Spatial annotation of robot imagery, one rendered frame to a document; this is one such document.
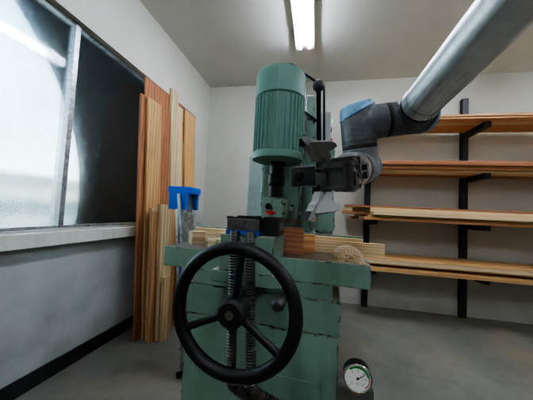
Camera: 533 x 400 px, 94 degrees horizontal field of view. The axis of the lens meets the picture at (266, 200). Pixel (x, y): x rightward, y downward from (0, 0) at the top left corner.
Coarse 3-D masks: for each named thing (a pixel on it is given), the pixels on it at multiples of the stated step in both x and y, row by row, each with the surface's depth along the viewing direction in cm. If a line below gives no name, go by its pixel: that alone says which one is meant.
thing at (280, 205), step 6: (264, 198) 82; (270, 198) 81; (276, 198) 81; (282, 198) 81; (264, 204) 82; (270, 204) 81; (276, 204) 81; (282, 204) 81; (288, 204) 91; (264, 210) 82; (270, 210) 81; (276, 210) 81; (282, 210) 81; (264, 216) 82; (276, 216) 81; (282, 216) 82; (288, 216) 92
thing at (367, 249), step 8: (224, 232) 91; (320, 240) 80; (328, 240) 80; (336, 240) 80; (320, 248) 80; (328, 248) 80; (360, 248) 77; (368, 248) 77; (376, 248) 76; (384, 248) 75; (376, 256) 76; (384, 256) 75
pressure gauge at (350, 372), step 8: (352, 360) 57; (360, 360) 57; (344, 368) 57; (352, 368) 56; (360, 368) 55; (368, 368) 56; (344, 376) 56; (352, 376) 56; (360, 376) 55; (368, 376) 55; (352, 384) 56; (360, 384) 55; (368, 384) 55; (352, 392) 58; (360, 392) 55
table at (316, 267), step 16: (176, 256) 76; (192, 256) 75; (288, 256) 69; (304, 256) 70; (320, 256) 72; (224, 272) 62; (304, 272) 66; (320, 272) 65; (336, 272) 64; (352, 272) 63; (368, 272) 62; (272, 288) 58; (368, 288) 62
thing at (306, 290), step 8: (200, 272) 74; (208, 272) 73; (200, 280) 73; (208, 280) 73; (264, 288) 68; (304, 288) 66; (312, 288) 65; (320, 288) 65; (328, 288) 64; (304, 296) 66; (312, 296) 65; (320, 296) 64; (328, 296) 64
